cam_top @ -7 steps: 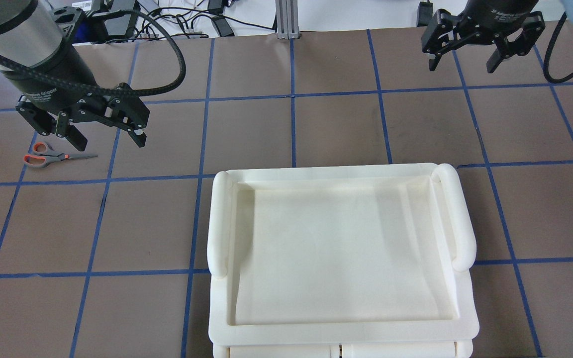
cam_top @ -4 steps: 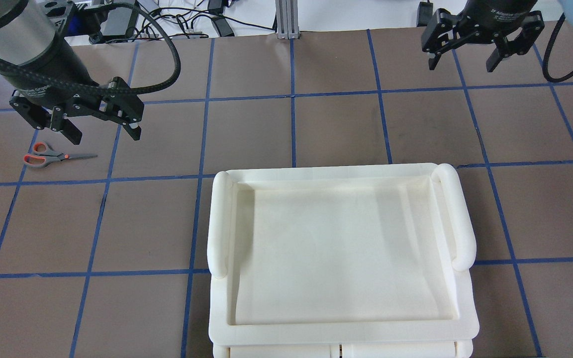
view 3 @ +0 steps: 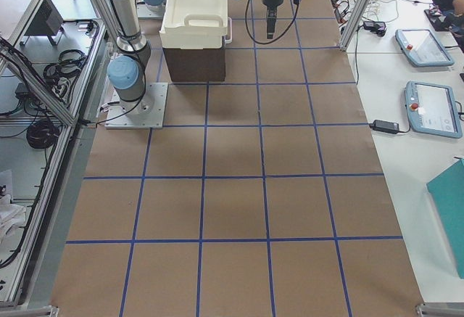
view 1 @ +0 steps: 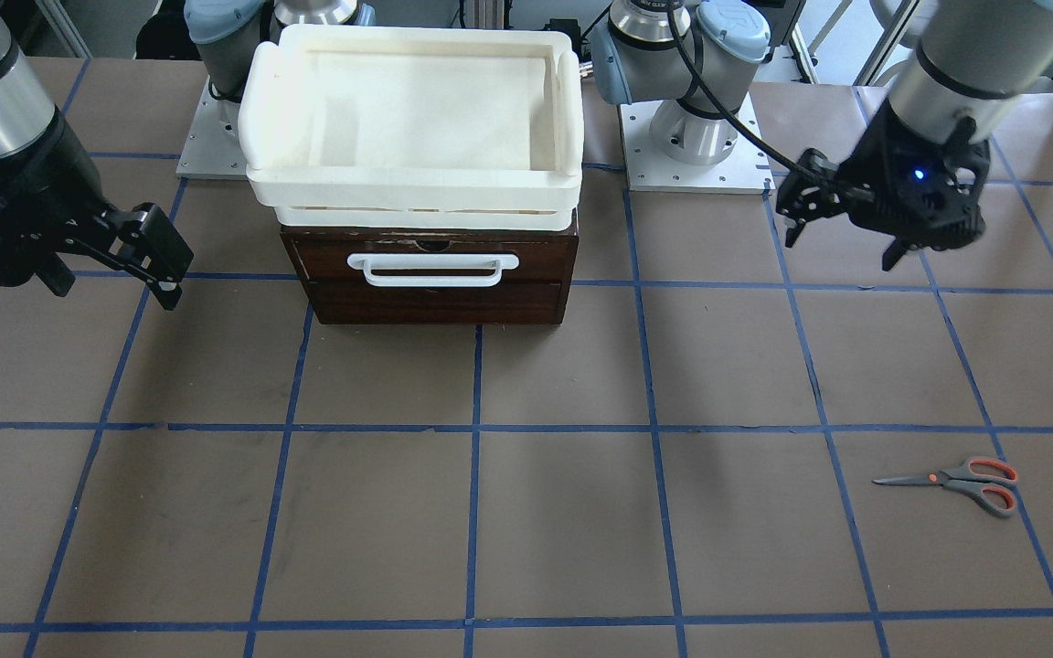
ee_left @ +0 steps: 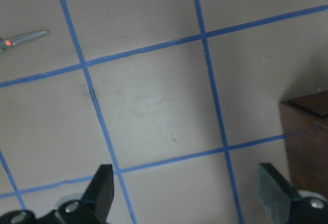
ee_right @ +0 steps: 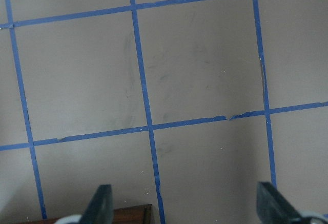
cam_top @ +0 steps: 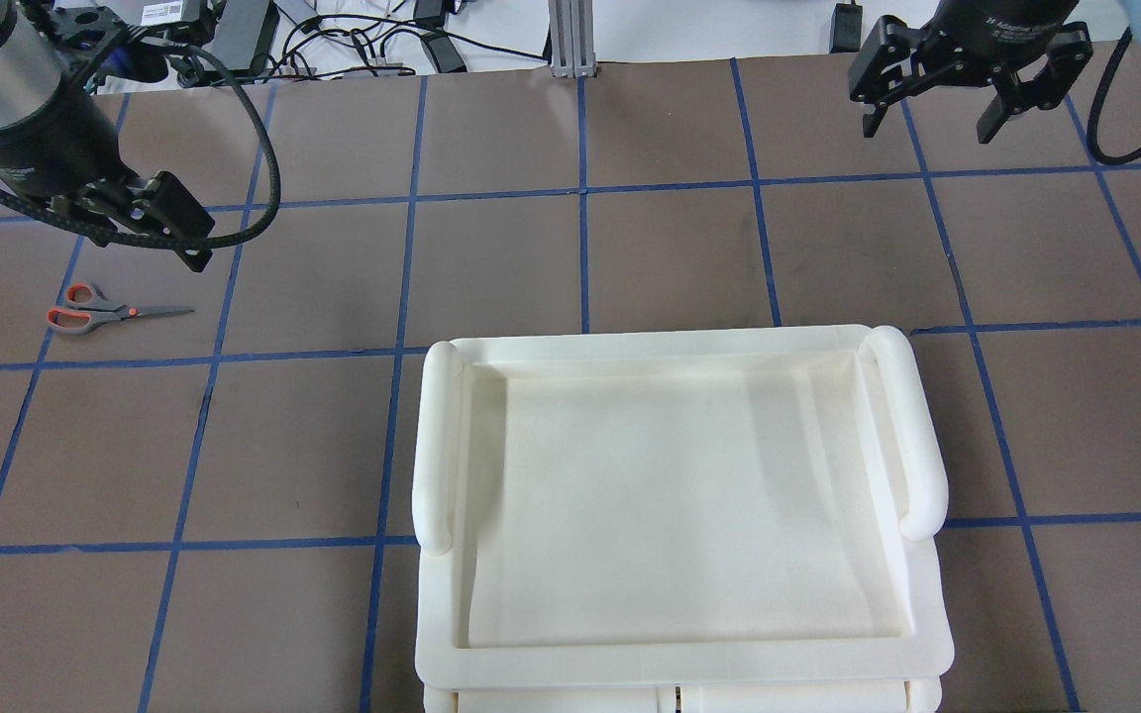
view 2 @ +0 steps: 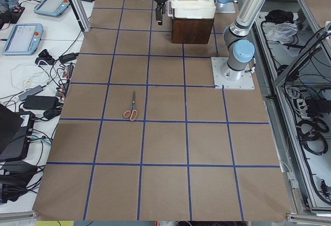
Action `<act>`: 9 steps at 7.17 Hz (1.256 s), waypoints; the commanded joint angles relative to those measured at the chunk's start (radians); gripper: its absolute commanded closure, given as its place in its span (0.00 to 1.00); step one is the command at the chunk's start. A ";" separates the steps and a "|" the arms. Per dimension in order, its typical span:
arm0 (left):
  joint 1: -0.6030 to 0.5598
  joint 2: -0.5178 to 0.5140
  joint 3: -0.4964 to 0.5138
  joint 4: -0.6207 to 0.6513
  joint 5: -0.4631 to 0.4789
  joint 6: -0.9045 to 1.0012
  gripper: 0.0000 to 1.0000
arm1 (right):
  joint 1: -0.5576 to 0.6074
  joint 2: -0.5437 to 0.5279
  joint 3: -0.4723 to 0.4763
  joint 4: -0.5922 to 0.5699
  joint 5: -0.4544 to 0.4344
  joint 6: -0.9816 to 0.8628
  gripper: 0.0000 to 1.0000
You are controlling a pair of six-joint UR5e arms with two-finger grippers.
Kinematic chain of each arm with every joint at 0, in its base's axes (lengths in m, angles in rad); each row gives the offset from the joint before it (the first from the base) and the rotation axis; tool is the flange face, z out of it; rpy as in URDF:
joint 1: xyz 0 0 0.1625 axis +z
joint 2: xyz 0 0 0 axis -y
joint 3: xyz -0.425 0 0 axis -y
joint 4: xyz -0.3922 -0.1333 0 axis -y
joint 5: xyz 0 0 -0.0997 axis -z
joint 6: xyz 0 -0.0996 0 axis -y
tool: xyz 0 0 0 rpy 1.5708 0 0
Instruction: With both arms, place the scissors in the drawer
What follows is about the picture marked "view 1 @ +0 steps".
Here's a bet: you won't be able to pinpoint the white drawer handle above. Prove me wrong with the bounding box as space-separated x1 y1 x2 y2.
346 253 521 288

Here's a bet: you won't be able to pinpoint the dark wooden drawer box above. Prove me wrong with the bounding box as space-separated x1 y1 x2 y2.
280 213 580 324

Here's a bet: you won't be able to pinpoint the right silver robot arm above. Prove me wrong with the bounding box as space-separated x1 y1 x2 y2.
0 16 194 311

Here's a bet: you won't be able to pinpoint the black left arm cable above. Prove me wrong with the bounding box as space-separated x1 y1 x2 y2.
664 0 824 184

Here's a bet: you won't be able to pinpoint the white plastic tray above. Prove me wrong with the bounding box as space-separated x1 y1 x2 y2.
238 25 584 230

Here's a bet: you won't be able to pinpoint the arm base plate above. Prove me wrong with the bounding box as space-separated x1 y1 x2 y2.
175 78 247 182
619 101 774 195

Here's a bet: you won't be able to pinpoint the grey orange scissors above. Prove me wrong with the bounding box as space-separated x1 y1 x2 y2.
872 455 1019 519

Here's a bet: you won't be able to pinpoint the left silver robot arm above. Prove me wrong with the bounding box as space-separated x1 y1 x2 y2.
590 1 1053 271

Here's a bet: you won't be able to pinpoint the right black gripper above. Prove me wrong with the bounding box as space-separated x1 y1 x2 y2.
0 109 194 311

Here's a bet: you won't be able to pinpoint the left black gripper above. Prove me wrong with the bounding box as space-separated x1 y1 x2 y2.
774 115 990 271

